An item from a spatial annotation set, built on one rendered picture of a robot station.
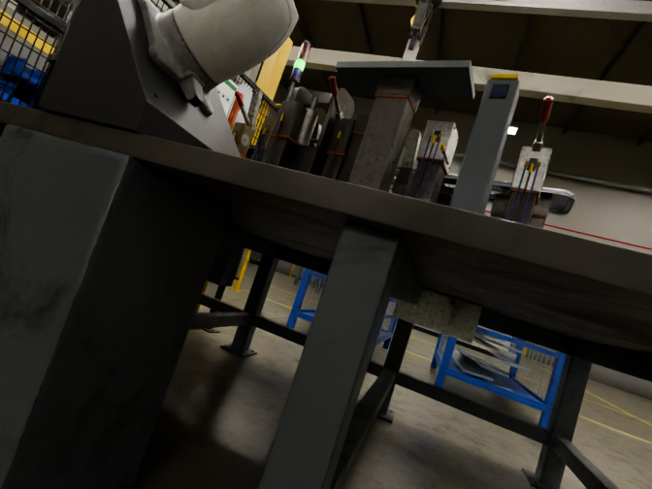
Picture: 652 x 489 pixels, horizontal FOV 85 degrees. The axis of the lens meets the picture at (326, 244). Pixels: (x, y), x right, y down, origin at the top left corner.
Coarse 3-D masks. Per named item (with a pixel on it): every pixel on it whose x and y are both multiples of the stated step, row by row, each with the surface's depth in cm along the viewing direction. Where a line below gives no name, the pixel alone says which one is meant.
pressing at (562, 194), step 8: (248, 152) 164; (448, 176) 112; (456, 176) 111; (392, 184) 140; (496, 184) 106; (504, 184) 105; (440, 192) 131; (448, 192) 129; (544, 192) 103; (552, 192) 99; (560, 192) 98; (568, 192) 97; (488, 200) 123; (552, 200) 106; (560, 200) 104; (568, 200) 102; (552, 208) 112; (560, 208) 110; (568, 208) 107
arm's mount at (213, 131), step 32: (96, 0) 62; (128, 0) 65; (96, 32) 61; (128, 32) 60; (64, 64) 62; (96, 64) 60; (128, 64) 58; (64, 96) 61; (96, 96) 59; (128, 96) 57; (160, 96) 61; (128, 128) 56; (160, 128) 60; (192, 128) 68; (224, 128) 87
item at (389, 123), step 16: (384, 80) 97; (400, 80) 95; (416, 80) 94; (384, 96) 96; (400, 96) 94; (416, 96) 97; (384, 112) 96; (400, 112) 93; (368, 128) 97; (384, 128) 94; (400, 128) 94; (368, 144) 96; (384, 144) 93; (400, 144) 96; (368, 160) 94; (384, 160) 92; (352, 176) 96; (368, 176) 93; (384, 176) 92
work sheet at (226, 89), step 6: (222, 84) 198; (228, 84) 201; (234, 84) 205; (222, 90) 199; (228, 90) 202; (234, 90) 206; (222, 96) 200; (228, 96) 203; (222, 102) 201; (228, 102) 204; (228, 108) 205
